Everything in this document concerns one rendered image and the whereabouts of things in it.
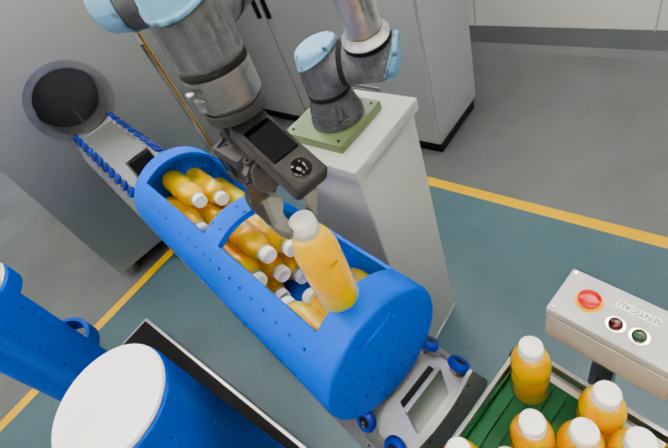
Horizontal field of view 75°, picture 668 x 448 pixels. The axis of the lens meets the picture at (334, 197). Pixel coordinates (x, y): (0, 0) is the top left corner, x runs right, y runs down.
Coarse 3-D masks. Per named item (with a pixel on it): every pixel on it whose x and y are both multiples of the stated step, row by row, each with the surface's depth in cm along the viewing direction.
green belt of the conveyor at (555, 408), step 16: (496, 400) 88; (512, 400) 87; (560, 400) 85; (576, 400) 84; (480, 416) 87; (496, 416) 86; (512, 416) 86; (544, 416) 84; (560, 416) 83; (480, 432) 85; (496, 432) 84
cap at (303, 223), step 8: (296, 216) 61; (304, 216) 61; (312, 216) 60; (288, 224) 60; (296, 224) 60; (304, 224) 60; (312, 224) 60; (296, 232) 60; (304, 232) 59; (312, 232) 60
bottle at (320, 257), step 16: (320, 224) 63; (304, 240) 60; (320, 240) 61; (336, 240) 64; (304, 256) 62; (320, 256) 61; (336, 256) 63; (304, 272) 64; (320, 272) 63; (336, 272) 65; (320, 288) 66; (336, 288) 66; (352, 288) 69; (336, 304) 69; (352, 304) 70
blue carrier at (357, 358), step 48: (144, 192) 123; (192, 240) 104; (240, 288) 90; (288, 288) 116; (384, 288) 76; (288, 336) 79; (336, 336) 72; (384, 336) 78; (336, 384) 73; (384, 384) 86
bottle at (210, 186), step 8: (192, 168) 136; (192, 176) 133; (200, 176) 131; (208, 176) 132; (200, 184) 129; (208, 184) 127; (216, 184) 128; (208, 192) 126; (216, 192) 126; (208, 200) 127
